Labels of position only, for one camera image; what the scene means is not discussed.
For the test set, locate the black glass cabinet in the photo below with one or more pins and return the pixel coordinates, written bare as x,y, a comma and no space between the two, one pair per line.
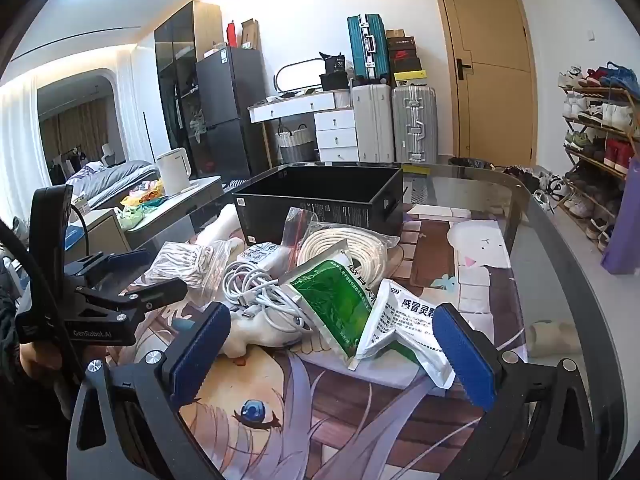
175,60

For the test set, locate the black yellow shoe box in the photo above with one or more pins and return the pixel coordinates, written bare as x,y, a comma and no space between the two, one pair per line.
408,79

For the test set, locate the teal suitcase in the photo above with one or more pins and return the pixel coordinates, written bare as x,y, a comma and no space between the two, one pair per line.
367,50

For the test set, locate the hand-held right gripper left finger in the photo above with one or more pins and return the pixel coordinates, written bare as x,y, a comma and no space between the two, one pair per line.
200,350

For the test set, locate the brown curtain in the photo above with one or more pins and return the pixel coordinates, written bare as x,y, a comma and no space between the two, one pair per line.
75,127

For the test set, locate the dark grey fridge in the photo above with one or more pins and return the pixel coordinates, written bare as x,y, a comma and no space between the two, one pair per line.
225,110

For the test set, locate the pile of floor shoes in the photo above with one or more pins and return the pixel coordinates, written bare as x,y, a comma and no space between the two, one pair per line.
542,185

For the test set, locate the yellow snack packet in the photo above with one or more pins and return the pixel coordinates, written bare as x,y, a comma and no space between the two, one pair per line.
145,192

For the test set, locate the grey low cabinet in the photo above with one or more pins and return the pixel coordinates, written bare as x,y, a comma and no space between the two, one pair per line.
102,235

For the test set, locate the white medicine packet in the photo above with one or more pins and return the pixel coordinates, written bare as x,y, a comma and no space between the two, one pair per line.
400,325

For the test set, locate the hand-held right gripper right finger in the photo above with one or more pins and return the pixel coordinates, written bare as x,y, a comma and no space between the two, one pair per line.
465,355

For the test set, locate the printed anime desk mat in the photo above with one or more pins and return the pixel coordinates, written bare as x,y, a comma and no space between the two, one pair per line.
350,410

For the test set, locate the brown cardboard box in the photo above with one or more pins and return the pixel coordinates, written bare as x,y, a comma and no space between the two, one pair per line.
250,35

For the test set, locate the tan shoe box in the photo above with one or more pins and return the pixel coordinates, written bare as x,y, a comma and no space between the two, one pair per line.
398,33

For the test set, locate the black floor bag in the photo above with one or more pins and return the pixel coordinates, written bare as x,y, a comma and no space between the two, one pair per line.
470,162

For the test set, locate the person's left hand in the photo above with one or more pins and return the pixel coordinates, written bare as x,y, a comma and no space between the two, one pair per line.
37,360

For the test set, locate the grey side table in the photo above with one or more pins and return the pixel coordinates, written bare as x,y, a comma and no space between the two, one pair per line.
200,190

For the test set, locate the group of shoes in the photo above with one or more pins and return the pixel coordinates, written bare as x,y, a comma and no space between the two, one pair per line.
595,115

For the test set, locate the bed with grey bedding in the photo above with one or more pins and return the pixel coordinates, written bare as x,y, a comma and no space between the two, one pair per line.
115,177

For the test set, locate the green medicine packet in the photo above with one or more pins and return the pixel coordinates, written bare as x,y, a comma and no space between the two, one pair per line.
330,305

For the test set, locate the black cardboard box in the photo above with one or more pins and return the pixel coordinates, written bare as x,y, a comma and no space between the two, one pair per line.
325,220

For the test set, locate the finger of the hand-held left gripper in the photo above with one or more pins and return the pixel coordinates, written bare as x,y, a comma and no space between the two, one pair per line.
165,292
127,262

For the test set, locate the white suitcase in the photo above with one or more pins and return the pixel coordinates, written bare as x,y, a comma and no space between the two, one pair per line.
372,125

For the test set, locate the wooden door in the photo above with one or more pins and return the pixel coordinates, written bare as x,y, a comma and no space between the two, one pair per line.
495,85

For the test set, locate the green snack packet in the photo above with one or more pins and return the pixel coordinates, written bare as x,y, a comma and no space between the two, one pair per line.
131,217

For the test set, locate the silver suitcase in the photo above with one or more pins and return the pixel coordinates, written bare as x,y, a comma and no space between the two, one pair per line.
414,125

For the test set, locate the white power adapter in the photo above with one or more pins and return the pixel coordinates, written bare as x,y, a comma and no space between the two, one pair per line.
260,255

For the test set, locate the white electric kettle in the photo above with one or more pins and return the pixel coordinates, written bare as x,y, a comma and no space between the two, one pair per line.
173,170

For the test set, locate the wooden shoe rack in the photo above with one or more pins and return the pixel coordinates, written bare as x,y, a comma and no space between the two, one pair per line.
600,92

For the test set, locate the woven laundry basket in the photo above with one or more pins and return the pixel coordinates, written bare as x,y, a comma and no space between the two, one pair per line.
296,147

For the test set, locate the white vanity desk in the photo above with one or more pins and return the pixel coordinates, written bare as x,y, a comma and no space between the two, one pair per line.
335,130

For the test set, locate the oval mirror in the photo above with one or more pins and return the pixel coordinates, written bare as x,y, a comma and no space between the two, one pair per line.
300,76

